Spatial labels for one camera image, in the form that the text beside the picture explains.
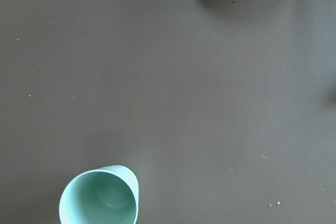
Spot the mint green cup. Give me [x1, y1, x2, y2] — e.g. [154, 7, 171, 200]
[59, 165, 139, 223]

